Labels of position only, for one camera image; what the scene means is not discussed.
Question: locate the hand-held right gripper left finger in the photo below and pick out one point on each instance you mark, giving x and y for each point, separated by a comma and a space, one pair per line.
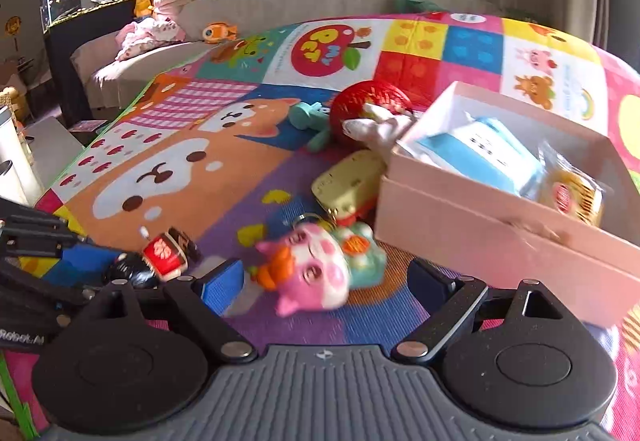
222, 288

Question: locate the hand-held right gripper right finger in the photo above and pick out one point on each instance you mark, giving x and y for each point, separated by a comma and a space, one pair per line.
427, 283

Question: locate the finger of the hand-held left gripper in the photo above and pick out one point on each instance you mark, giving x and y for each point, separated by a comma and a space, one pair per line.
45, 288
82, 263

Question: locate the teal lucky cat toy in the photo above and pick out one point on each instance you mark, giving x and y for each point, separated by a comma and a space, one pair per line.
365, 261

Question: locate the black and red doll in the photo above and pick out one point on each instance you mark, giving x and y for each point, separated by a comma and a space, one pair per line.
160, 256

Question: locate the pink cardboard box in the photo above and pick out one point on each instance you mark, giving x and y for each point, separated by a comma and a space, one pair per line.
475, 231

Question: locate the pink pig toy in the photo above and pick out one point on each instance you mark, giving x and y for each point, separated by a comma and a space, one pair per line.
310, 266

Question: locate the pale green toy case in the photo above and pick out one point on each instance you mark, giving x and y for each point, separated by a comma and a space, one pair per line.
345, 178

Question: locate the white cloth toy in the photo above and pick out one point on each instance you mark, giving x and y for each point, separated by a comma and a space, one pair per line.
385, 131

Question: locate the teal plastic toy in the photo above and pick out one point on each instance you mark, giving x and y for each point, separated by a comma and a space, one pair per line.
307, 118

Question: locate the red round ribbed toy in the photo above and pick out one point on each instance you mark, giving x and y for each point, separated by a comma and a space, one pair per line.
370, 93

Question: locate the colourful printed play mat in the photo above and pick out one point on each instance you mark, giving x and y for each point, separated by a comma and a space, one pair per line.
200, 171

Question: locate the white cylindrical bin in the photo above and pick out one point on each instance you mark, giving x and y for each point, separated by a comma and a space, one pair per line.
15, 156

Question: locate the dark red booklet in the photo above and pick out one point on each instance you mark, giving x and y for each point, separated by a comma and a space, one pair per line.
89, 126

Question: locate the blue tissue pack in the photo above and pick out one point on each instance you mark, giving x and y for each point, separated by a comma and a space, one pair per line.
480, 146

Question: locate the yellow snack packet red label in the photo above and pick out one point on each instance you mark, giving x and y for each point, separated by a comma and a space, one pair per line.
570, 193

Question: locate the pink white plush toy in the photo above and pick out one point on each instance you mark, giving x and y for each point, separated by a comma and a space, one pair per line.
150, 36

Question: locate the orange clownfish plush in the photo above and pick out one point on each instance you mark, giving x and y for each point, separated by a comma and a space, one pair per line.
217, 32

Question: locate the teal cloth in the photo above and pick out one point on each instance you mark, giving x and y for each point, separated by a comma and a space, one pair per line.
417, 3

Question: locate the beige sofa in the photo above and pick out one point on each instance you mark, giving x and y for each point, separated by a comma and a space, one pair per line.
310, 1

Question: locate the orange wall sticker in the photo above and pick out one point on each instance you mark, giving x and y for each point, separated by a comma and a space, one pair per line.
12, 26

